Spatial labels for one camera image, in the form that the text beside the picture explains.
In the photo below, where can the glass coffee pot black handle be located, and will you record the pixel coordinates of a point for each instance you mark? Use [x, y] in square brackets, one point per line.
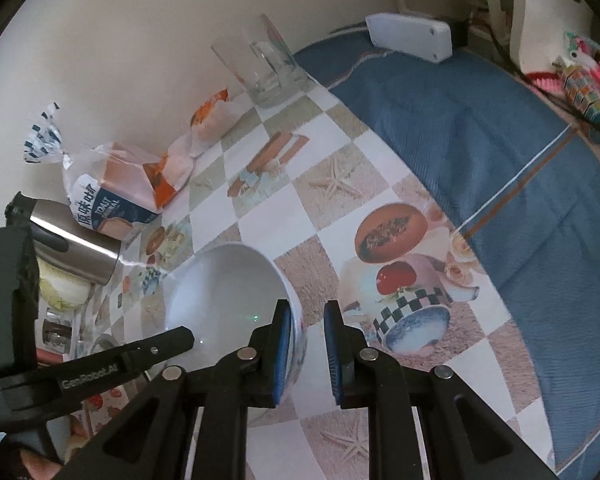
[57, 331]

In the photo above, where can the large stainless steel basin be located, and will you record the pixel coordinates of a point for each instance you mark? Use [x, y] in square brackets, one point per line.
[102, 343]

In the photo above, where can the white chair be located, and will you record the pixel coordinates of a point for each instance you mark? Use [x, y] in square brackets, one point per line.
[535, 30]

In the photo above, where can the orange snack packet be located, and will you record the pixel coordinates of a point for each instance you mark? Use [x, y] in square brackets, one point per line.
[170, 173]
[215, 117]

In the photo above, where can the small white bowl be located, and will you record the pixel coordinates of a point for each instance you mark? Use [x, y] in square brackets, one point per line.
[221, 295]

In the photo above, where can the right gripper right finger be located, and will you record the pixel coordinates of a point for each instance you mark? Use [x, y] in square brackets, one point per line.
[422, 425]

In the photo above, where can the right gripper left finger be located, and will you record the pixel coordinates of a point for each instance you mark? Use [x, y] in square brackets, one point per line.
[193, 424]

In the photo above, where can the napa cabbage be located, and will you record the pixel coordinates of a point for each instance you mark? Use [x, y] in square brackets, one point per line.
[62, 291]

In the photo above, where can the colourful toy box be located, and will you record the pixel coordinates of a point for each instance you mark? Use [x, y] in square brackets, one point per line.
[579, 70]

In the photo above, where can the patterned checkered tablecloth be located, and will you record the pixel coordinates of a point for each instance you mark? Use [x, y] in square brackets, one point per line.
[445, 207]

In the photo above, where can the glass mug with handle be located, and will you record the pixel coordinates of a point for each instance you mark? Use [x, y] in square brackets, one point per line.
[253, 50]

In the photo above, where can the white power adapter box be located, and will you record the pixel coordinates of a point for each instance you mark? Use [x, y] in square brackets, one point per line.
[429, 40]

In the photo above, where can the stainless steel thermos jug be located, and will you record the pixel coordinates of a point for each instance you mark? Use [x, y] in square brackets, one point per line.
[60, 241]

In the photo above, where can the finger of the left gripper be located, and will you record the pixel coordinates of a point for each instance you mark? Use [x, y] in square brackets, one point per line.
[77, 380]

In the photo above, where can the toast bread bag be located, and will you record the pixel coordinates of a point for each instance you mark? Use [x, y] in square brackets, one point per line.
[113, 189]

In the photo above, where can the person's hand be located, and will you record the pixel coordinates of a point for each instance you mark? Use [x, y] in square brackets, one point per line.
[38, 467]

